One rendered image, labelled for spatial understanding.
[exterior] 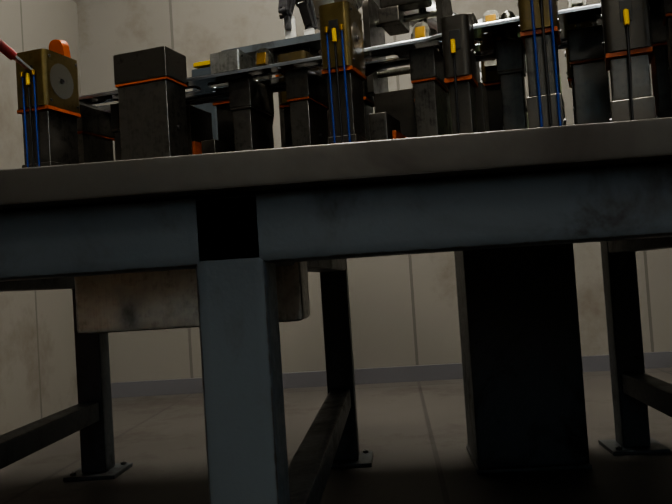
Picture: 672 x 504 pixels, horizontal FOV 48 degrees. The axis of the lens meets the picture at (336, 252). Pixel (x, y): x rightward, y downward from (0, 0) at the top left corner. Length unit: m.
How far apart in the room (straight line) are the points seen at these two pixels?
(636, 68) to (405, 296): 2.86
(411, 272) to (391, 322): 0.28
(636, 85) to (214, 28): 3.29
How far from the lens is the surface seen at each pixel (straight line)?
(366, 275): 4.01
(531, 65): 1.29
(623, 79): 1.29
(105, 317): 1.18
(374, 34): 1.81
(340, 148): 0.81
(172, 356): 4.20
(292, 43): 1.97
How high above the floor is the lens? 0.56
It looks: 2 degrees up
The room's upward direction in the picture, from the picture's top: 4 degrees counter-clockwise
